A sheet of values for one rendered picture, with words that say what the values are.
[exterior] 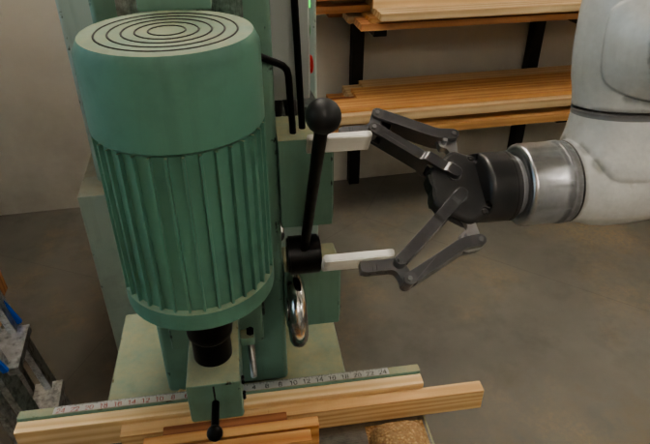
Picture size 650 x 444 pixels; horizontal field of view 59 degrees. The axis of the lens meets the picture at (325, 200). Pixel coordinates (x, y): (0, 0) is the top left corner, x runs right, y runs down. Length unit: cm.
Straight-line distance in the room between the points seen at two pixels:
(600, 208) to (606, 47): 16
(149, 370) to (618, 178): 89
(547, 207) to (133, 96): 41
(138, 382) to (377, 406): 48
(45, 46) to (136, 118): 251
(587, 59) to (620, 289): 227
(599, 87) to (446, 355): 178
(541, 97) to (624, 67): 244
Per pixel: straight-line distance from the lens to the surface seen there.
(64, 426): 95
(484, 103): 290
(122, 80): 52
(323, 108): 53
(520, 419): 219
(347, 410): 91
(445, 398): 95
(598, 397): 235
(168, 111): 52
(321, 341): 120
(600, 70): 64
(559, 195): 63
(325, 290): 95
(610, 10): 63
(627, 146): 65
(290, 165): 84
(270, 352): 108
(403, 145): 62
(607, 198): 65
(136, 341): 125
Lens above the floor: 165
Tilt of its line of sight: 32 degrees down
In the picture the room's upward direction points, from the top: straight up
